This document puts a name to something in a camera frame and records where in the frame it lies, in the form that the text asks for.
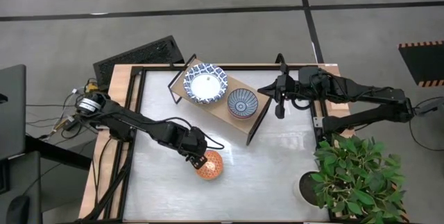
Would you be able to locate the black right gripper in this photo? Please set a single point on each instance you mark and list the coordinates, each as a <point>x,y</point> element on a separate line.
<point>287,87</point>

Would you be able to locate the black perforated panel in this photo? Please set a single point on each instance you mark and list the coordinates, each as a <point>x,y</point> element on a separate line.
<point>138,55</point>

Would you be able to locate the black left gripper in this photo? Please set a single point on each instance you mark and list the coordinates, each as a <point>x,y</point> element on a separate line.
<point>194,142</point>

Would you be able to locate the red patterned ceramic bowl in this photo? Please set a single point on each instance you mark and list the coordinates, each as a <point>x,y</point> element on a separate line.
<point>213,166</point>

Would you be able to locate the green potted plant white pot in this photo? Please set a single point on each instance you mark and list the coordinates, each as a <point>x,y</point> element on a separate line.
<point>357,179</point>

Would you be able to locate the black computer mouse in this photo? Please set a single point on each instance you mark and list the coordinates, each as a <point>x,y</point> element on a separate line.
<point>17,210</point>

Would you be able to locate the blue white wide-rim bowl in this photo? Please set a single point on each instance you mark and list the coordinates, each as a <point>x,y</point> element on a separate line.
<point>205,86</point>

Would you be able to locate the black mat orange striped edge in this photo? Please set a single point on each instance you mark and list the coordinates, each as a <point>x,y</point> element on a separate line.
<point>423,61</point>

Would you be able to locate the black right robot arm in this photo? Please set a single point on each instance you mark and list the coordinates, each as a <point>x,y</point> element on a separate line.
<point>364,95</point>

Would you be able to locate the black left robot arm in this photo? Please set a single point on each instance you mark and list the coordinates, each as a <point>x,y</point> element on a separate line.
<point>138,123</point>

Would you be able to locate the wooden shelf black metal frame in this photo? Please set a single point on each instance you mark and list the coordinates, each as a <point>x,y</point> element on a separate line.
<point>218,110</point>

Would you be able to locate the black table frame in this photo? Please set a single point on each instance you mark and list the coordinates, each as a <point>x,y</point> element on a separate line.
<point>243,67</point>

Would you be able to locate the yellow connector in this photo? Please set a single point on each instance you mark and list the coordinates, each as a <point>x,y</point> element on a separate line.
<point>92,86</point>

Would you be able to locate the teal blue patterned ceramic bowl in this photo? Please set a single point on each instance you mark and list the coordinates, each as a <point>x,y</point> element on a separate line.
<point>243,104</point>

